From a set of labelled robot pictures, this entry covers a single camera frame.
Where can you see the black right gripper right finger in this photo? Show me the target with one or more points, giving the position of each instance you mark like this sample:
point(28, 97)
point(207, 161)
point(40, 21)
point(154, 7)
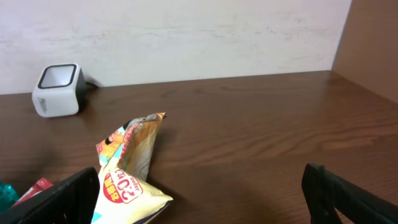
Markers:
point(326, 194)

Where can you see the yellow snack chip bag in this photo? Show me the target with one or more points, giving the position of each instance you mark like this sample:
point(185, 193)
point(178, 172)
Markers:
point(124, 157)

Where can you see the white barcode scanner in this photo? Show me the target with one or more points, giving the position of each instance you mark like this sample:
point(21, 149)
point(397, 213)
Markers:
point(60, 91)

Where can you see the red orange candy bar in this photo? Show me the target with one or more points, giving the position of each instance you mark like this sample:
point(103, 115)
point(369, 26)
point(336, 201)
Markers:
point(41, 185)

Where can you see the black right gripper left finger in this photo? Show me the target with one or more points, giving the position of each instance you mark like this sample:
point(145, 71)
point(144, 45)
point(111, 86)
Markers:
point(72, 200)

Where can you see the teal mouthwash bottle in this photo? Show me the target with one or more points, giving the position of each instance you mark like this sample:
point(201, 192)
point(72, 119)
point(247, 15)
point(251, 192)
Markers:
point(8, 196)

